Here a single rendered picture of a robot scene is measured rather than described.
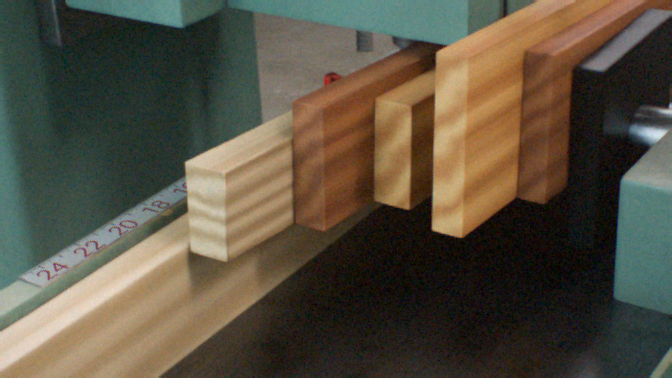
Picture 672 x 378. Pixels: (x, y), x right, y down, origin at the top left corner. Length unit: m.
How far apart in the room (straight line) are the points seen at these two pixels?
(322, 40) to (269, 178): 3.05
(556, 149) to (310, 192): 0.11
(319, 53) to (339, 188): 2.93
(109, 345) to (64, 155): 0.22
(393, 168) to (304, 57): 2.89
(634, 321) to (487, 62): 0.13
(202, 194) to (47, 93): 0.20
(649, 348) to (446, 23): 0.16
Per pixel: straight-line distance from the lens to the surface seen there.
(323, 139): 0.50
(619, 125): 0.57
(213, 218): 0.49
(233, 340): 0.53
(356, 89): 0.52
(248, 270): 0.54
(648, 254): 0.54
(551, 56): 0.53
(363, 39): 0.68
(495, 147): 0.52
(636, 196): 0.53
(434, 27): 0.55
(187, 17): 0.60
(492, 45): 0.50
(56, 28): 0.65
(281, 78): 3.29
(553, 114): 0.54
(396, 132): 0.53
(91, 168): 0.71
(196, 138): 0.77
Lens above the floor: 1.19
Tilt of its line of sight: 27 degrees down
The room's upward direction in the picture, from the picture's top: 3 degrees counter-clockwise
